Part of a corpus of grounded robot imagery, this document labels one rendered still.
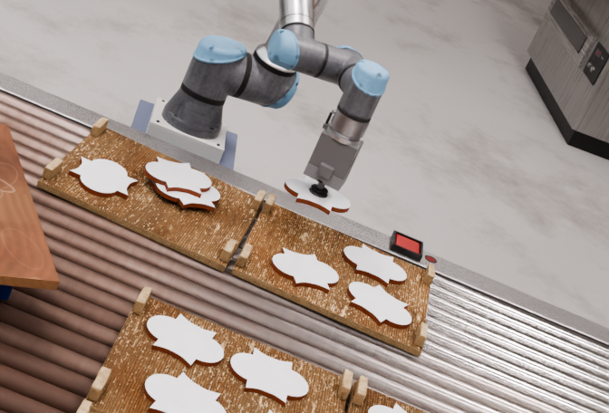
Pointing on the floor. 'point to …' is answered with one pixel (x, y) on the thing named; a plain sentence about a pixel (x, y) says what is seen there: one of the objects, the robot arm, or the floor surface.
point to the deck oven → (576, 56)
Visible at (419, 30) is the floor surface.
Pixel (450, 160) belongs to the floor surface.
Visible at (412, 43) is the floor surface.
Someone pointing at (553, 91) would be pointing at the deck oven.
